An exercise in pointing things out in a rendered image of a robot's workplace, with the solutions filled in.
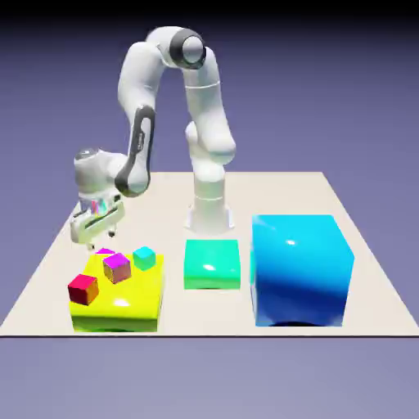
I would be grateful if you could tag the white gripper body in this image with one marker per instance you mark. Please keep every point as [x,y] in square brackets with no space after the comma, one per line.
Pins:
[95,224]

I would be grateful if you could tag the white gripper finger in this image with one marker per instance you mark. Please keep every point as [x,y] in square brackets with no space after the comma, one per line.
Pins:
[112,232]
[90,245]

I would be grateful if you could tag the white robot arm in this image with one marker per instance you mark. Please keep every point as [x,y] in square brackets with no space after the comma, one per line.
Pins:
[140,81]

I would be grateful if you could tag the small magenta cube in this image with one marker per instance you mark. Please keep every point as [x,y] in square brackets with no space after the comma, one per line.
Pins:
[104,251]

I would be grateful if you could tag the small purple cube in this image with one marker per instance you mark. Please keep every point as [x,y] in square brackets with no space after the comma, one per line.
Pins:
[117,267]

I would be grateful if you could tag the small cyan cube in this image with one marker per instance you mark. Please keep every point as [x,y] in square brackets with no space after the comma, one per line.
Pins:
[144,258]

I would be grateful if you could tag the small red cube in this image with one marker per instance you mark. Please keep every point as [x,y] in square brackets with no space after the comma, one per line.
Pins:
[82,289]

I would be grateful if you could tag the large yellow box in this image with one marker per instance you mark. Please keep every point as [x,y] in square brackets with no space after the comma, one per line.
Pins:
[131,294]

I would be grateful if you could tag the large green box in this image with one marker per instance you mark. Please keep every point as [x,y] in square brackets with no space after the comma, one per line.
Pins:
[211,265]

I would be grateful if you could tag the large blue box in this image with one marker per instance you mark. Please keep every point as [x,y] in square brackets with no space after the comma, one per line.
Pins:
[298,271]

